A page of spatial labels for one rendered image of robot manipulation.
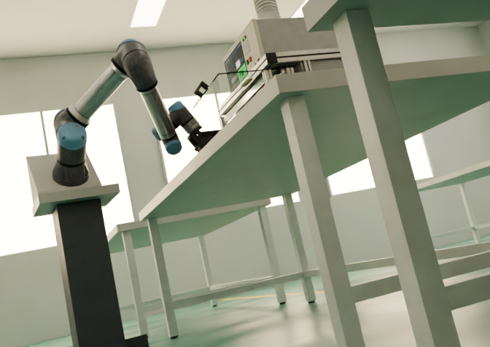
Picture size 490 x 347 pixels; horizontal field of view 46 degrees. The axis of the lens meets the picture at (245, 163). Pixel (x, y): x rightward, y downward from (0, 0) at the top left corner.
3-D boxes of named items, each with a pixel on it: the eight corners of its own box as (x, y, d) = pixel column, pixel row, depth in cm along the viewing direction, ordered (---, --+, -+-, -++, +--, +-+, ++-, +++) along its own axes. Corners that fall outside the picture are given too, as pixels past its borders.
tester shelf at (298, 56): (267, 63, 233) (265, 52, 233) (219, 116, 295) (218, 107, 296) (361, 55, 248) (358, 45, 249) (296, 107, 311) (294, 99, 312)
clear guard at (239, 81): (208, 88, 227) (204, 74, 228) (192, 108, 249) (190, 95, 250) (282, 81, 238) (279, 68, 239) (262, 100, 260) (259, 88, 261)
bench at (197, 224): (137, 341, 362) (116, 224, 375) (106, 332, 531) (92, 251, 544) (294, 301, 401) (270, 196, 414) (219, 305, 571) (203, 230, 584)
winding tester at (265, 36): (262, 63, 244) (251, 18, 248) (230, 98, 284) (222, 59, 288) (341, 56, 258) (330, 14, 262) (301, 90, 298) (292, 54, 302)
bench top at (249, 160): (279, 92, 143) (275, 73, 144) (139, 221, 345) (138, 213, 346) (572, 62, 180) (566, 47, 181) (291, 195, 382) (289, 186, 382)
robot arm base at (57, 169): (60, 189, 239) (60, 170, 233) (47, 170, 248) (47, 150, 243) (94, 182, 247) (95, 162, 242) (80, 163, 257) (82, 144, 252)
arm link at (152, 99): (151, 57, 224) (189, 151, 255) (145, 46, 232) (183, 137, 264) (123, 69, 223) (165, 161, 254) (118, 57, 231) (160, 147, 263)
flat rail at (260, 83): (267, 79, 234) (265, 73, 235) (222, 125, 291) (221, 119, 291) (269, 79, 235) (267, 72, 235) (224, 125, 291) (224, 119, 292)
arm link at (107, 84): (49, 139, 241) (135, 44, 230) (46, 121, 252) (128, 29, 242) (72, 152, 249) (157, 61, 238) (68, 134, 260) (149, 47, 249)
